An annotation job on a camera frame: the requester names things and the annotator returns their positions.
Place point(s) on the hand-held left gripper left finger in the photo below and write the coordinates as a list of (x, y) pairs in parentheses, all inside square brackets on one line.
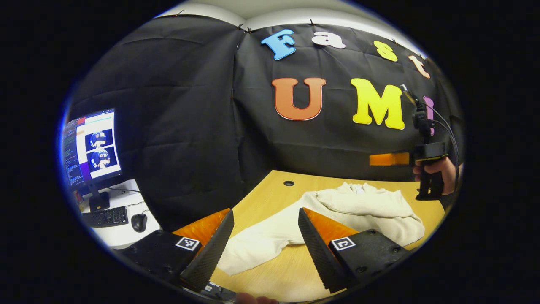
[(213, 253)]

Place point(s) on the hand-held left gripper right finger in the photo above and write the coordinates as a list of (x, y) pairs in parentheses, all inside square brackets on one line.
[(318, 257)]

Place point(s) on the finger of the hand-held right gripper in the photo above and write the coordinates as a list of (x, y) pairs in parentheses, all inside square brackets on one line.
[(388, 159)]

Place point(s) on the cream sweatshirt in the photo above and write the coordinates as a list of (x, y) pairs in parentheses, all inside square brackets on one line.
[(358, 207)]

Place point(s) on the black computer mouse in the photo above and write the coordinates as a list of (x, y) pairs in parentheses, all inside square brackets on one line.
[(139, 222)]

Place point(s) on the white desk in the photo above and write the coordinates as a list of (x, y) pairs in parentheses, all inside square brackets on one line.
[(126, 238)]

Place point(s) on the black keyboard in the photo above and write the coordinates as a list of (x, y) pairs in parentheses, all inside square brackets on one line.
[(105, 217)]

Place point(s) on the black monitor stand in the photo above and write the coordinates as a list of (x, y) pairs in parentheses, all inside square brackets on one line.
[(99, 200)]

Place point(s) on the black backdrop cloth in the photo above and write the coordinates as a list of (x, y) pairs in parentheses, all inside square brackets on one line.
[(190, 105)]

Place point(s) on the computer monitor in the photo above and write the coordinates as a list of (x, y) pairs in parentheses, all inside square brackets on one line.
[(95, 145)]

